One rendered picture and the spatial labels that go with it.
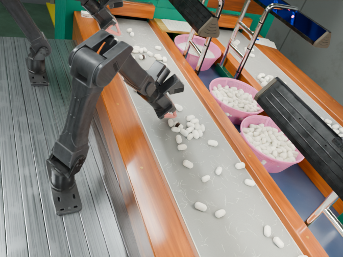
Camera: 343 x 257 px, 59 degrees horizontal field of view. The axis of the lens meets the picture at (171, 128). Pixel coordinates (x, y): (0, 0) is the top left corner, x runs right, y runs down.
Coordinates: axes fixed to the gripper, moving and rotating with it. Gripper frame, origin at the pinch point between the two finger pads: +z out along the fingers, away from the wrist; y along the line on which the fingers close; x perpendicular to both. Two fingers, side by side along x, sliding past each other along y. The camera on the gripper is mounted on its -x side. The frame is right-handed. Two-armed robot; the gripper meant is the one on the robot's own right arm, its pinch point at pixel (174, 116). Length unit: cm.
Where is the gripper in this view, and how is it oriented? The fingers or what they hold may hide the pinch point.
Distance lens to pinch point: 113.9
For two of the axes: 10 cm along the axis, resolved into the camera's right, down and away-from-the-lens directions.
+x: -7.8, 6.0, 1.9
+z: 5.2, 4.5, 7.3
